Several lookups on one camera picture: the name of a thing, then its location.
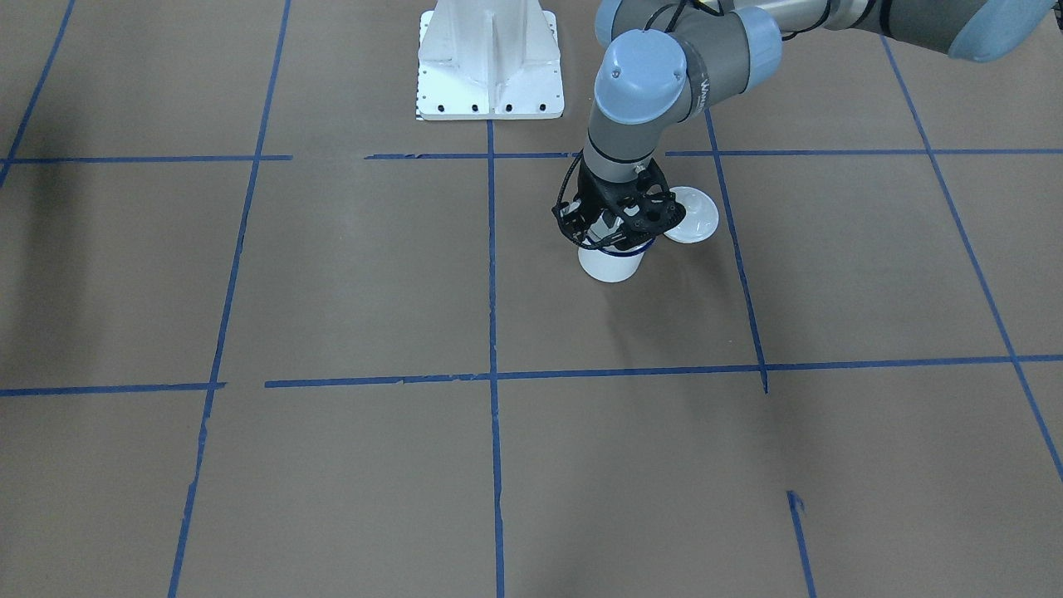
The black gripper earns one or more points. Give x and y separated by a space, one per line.
591 198

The white mug lid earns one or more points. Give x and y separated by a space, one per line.
701 216

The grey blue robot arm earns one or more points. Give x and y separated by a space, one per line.
667 61

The white enamel mug blue rim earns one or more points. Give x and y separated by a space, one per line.
609 264

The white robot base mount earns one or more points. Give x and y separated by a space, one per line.
489 60

